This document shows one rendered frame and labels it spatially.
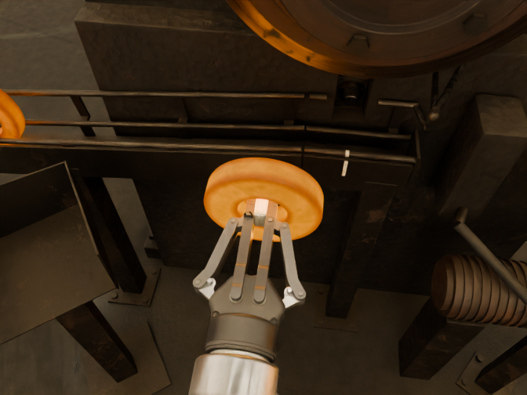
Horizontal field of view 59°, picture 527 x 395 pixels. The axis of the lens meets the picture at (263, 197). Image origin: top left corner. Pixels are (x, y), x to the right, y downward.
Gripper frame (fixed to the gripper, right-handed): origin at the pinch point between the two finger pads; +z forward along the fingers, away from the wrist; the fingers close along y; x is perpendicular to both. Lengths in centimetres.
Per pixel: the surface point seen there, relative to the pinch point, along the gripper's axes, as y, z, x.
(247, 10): -4.6, 20.9, 12.2
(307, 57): 3.8, 20.5, 5.6
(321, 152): 7.7, 19.7, -14.0
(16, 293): -40.9, -8.4, -24.0
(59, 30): -117, 143, -91
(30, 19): -135, 150, -91
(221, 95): -11.3, 28.2, -10.8
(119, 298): -46, 13, -84
